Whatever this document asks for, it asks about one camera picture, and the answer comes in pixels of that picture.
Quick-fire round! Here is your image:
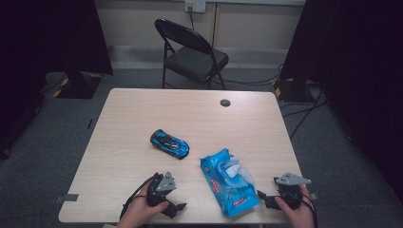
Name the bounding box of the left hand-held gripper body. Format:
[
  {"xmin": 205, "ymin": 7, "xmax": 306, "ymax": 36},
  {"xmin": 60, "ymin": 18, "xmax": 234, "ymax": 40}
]
[{"xmin": 145, "ymin": 171, "xmax": 178, "ymax": 209}]

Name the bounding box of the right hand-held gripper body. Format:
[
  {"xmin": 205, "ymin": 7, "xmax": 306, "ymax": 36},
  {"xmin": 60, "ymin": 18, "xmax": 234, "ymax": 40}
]
[{"xmin": 274, "ymin": 172, "xmax": 313, "ymax": 211}]

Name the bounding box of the blue wet wipes pack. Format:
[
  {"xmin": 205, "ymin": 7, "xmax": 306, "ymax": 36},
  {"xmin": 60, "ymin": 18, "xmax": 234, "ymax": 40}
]
[{"xmin": 199, "ymin": 147, "xmax": 261, "ymax": 219}]

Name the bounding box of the white wet wipe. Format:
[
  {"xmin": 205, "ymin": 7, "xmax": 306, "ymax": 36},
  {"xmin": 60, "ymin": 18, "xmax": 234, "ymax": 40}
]
[{"xmin": 224, "ymin": 156, "xmax": 243, "ymax": 179}]

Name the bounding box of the blue toy car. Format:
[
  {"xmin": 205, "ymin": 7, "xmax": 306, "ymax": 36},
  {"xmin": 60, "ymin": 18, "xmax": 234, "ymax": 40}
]
[{"xmin": 149, "ymin": 128, "xmax": 190, "ymax": 161}]

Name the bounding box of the person's right hand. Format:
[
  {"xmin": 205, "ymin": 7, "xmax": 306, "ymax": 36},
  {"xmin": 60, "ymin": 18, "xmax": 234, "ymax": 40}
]
[{"xmin": 275, "ymin": 184, "xmax": 315, "ymax": 228}]

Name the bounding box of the person's left hand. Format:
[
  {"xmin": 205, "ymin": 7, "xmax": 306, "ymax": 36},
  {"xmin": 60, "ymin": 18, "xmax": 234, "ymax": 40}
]
[{"xmin": 117, "ymin": 181, "xmax": 170, "ymax": 228}]

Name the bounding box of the black stand base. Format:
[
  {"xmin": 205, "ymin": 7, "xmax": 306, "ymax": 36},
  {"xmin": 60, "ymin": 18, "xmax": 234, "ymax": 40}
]
[
  {"xmin": 56, "ymin": 70, "xmax": 103, "ymax": 100},
  {"xmin": 273, "ymin": 77, "xmax": 315, "ymax": 103}
]

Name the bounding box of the black folding chair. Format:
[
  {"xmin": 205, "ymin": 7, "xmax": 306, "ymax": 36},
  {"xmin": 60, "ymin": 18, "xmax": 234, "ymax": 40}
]
[{"xmin": 154, "ymin": 18, "xmax": 230, "ymax": 90}]

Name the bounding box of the dark curtain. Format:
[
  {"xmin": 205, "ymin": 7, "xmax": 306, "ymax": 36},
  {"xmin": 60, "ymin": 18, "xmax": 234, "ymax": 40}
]
[
  {"xmin": 0, "ymin": 0, "xmax": 114, "ymax": 160},
  {"xmin": 279, "ymin": 0, "xmax": 403, "ymax": 203}
]

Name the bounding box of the left hand-held gripper cable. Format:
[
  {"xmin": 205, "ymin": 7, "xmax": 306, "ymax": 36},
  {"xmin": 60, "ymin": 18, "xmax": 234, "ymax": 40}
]
[{"xmin": 119, "ymin": 172, "xmax": 160, "ymax": 221}]

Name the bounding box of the hand-held gripper cable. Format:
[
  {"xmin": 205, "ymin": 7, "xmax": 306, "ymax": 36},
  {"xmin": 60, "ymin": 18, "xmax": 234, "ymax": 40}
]
[
  {"xmin": 298, "ymin": 192, "xmax": 319, "ymax": 228},
  {"xmin": 119, "ymin": 172, "xmax": 160, "ymax": 221}
]

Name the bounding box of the right hand-held gripper cable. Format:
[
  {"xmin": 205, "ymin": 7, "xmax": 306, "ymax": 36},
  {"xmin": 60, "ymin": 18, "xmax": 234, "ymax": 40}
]
[{"xmin": 298, "ymin": 192, "xmax": 319, "ymax": 228}]

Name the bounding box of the black floor cable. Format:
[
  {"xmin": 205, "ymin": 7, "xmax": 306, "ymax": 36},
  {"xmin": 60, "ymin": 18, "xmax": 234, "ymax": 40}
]
[
  {"xmin": 279, "ymin": 99, "xmax": 328, "ymax": 119},
  {"xmin": 218, "ymin": 75, "xmax": 282, "ymax": 87},
  {"xmin": 289, "ymin": 86, "xmax": 326, "ymax": 141}
]

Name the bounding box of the beige wall conduit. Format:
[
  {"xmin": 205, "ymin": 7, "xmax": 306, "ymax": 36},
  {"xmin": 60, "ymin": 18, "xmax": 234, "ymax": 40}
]
[{"xmin": 211, "ymin": 2, "xmax": 221, "ymax": 49}]

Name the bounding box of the black plug with cable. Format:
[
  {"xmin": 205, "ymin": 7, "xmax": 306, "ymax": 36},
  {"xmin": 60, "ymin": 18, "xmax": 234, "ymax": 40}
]
[{"xmin": 188, "ymin": 6, "xmax": 196, "ymax": 31}]

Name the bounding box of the white wall socket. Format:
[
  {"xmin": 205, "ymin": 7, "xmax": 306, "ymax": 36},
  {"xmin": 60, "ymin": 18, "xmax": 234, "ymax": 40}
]
[{"xmin": 184, "ymin": 0, "xmax": 207, "ymax": 13}]

